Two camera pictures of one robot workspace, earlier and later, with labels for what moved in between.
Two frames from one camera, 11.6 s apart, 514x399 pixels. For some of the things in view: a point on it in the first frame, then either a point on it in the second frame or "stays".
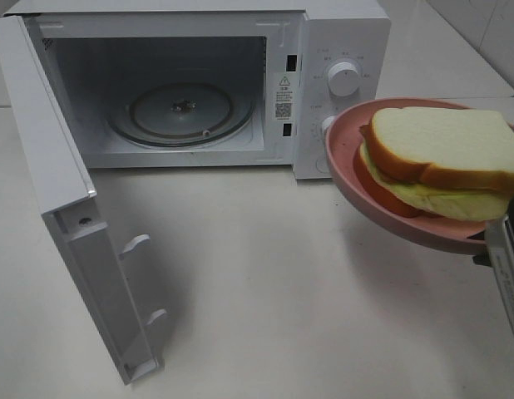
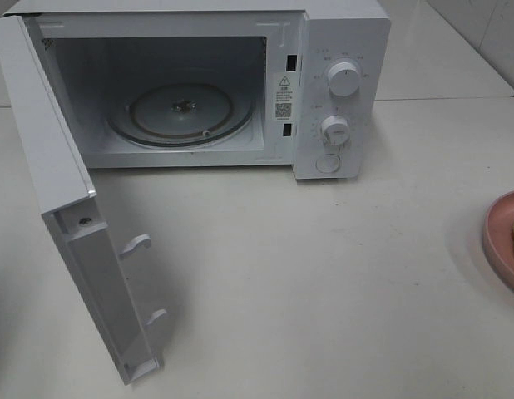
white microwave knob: [343, 79] stays
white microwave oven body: [212, 83] stays
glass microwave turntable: [180, 115] stays
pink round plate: [343, 141] -> [498, 233]
